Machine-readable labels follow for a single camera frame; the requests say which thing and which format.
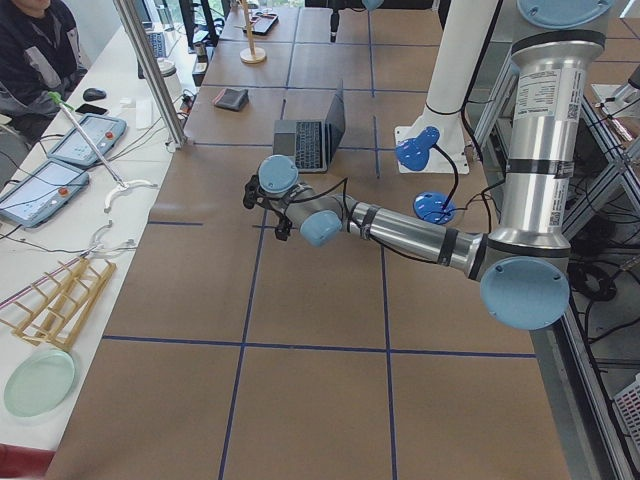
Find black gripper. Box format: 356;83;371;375
243;174;268;210

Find grey laptop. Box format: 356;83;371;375
272;80;346;173

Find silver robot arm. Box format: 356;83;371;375
243;1;611;330
326;0;384;43

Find grey folded cloth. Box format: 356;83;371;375
213;88;249;112

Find metal reach grabber stick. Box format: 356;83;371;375
47;91;158;213

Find wooden mug tree stand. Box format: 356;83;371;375
239;0;267;64

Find far teach pendant tablet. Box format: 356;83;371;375
46;113;128;169

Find teach pendant tablet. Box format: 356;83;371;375
46;113;128;169
1;159;89;228

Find black framed glass rack tray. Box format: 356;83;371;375
249;13;279;36

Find blue desk lamp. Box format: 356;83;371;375
394;125;467;221

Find black smartphone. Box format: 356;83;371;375
75;103;108;115

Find black computer mouse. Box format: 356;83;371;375
83;88;107;101

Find near teach pendant tablet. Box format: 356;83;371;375
1;159;89;228

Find wooden dish rack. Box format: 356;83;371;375
1;257;116;351

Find seated person dark jacket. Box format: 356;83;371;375
1;0;86;143

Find pale green plate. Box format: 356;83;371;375
3;348;76;418

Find white plastic basket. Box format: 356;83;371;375
614;374;640;448

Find aluminium frame post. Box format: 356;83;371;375
113;0;196;150

